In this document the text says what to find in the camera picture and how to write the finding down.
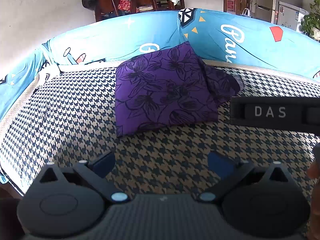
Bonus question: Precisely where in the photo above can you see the purple floral red-lined garment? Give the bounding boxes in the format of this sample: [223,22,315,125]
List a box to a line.
[115,42,244,137]

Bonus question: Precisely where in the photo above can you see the person's right hand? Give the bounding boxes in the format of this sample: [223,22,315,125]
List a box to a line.
[307,160,320,240]

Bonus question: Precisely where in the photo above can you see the houndstooth sofa seat cover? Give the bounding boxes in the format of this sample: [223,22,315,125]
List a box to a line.
[0,60,320,235]

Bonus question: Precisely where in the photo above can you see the blue cartoon print sofa backrest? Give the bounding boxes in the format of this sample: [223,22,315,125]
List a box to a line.
[1,8,319,116]

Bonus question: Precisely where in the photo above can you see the green potted plant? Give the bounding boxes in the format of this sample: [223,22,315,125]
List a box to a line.
[300,0,320,42]

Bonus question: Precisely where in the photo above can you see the white chest freezer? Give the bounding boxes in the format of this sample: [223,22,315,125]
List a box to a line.
[277,1,309,33]

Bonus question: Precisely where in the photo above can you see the red white shopping bag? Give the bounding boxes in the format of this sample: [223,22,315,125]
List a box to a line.
[241,8,252,18]

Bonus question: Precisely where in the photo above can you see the brown wooden chair left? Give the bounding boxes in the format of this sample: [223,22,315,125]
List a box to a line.
[94,0,120,22]

